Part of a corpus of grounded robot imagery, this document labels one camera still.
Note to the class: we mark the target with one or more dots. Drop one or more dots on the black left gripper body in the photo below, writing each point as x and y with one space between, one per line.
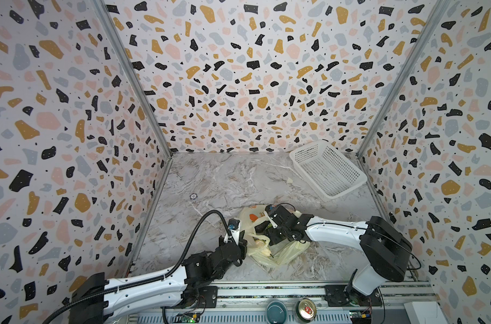
241 247

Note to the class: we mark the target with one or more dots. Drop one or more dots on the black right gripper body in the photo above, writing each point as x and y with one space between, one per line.
273 223

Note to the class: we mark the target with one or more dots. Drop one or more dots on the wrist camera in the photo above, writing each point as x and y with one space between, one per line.
270 211
233 231

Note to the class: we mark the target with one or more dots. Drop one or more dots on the metal drink can top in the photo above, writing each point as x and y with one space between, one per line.
305 311

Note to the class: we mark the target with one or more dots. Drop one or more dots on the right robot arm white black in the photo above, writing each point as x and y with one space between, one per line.
387 251

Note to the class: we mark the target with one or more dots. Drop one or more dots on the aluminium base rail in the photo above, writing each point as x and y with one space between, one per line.
231 302

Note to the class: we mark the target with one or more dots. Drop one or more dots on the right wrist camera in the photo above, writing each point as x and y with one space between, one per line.
270 211

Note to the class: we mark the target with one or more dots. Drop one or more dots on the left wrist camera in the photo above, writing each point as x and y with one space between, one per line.
233 231

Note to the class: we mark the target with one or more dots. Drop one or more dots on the green circuit board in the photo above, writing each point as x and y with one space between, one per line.
360 317
189 317

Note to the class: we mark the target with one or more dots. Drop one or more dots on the left green circuit board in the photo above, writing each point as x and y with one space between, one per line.
189 317

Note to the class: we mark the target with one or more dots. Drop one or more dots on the right green circuit board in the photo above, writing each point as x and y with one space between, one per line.
360 317

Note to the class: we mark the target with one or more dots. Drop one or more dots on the white box corner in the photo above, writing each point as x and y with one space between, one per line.
425 313

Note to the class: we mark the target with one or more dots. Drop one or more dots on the teal round cup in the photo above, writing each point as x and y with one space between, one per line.
276 313

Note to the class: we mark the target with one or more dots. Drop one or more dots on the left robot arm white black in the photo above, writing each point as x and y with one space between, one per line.
100 300

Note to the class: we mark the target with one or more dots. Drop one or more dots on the yellow plastic bag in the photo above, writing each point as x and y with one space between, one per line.
259 234

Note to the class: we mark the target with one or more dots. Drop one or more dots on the white plastic mesh basket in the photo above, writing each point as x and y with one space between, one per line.
327 171

